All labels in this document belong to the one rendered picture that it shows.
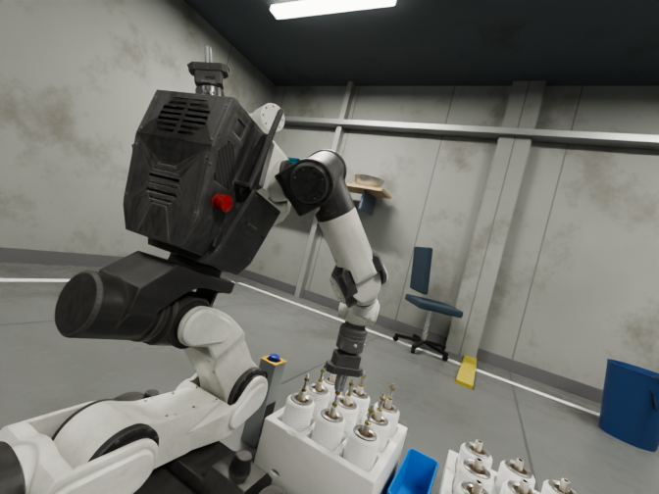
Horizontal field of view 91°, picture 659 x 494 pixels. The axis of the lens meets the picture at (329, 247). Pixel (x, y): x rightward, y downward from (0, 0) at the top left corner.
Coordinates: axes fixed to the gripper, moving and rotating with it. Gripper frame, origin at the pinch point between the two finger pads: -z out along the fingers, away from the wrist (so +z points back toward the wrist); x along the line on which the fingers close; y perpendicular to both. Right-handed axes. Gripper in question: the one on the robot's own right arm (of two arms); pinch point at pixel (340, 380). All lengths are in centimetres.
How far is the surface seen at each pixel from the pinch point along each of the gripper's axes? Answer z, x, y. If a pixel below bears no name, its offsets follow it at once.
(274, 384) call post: -13.0, 16.7, -19.6
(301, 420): -16.1, 8.4, -3.4
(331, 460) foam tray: -19.1, 0.7, 9.8
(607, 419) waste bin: -28, -223, -60
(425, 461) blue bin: -26.4, -41.2, -3.1
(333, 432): -14.0, 0.0, 4.8
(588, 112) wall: 226, -246, -151
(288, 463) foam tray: -27.3, 10.4, 0.8
